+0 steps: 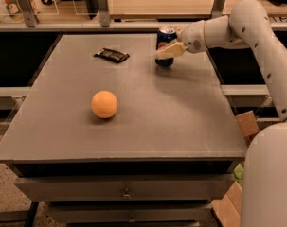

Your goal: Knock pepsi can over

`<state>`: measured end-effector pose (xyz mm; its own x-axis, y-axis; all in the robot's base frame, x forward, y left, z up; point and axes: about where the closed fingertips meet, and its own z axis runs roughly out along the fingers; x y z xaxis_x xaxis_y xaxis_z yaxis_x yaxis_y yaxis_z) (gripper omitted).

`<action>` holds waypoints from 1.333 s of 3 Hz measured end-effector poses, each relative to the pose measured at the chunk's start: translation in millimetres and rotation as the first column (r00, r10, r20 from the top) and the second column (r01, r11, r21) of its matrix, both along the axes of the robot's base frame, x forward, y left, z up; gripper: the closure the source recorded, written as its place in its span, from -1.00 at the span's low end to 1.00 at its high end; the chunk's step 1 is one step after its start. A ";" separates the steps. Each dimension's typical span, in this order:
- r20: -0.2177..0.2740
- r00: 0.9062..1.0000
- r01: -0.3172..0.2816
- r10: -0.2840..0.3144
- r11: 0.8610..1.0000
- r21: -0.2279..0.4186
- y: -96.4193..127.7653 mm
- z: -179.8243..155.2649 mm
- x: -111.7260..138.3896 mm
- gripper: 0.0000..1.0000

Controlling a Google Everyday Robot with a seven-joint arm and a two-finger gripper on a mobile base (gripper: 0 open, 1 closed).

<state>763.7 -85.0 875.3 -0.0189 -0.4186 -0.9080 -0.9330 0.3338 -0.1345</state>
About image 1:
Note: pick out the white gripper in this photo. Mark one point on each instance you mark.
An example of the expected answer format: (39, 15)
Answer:
(193, 35)

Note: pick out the blue pepsi can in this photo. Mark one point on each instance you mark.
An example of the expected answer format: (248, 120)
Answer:
(165, 35)

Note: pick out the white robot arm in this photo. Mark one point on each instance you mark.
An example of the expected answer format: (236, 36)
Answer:
(264, 186)

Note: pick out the black snack wrapper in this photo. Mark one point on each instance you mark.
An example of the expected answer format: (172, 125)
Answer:
(112, 55)

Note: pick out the orange ball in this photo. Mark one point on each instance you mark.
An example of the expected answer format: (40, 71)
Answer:
(104, 104)

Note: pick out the grey drawer cabinet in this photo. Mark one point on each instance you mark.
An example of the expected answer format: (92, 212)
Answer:
(169, 121)

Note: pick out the light green packet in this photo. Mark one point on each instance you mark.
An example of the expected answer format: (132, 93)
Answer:
(238, 173)

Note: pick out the upper grey drawer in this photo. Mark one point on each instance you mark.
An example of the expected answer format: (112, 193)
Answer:
(126, 188)

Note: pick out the grey drawer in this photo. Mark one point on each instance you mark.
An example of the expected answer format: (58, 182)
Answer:
(130, 213)
(126, 188)

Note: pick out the cardboard box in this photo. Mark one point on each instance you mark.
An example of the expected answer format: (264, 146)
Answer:
(228, 209)

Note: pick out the lower grey drawer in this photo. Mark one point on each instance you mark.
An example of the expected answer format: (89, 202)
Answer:
(130, 213)

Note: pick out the right metal bracket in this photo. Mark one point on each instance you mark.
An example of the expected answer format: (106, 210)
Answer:
(217, 8)

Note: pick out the metal bracket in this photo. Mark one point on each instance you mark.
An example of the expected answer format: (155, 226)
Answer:
(217, 8)
(28, 13)
(104, 14)

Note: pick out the middle metal bracket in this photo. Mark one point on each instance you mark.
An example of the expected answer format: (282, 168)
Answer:
(104, 14)

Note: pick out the left metal bracket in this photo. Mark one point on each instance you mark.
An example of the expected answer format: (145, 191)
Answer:
(28, 13)

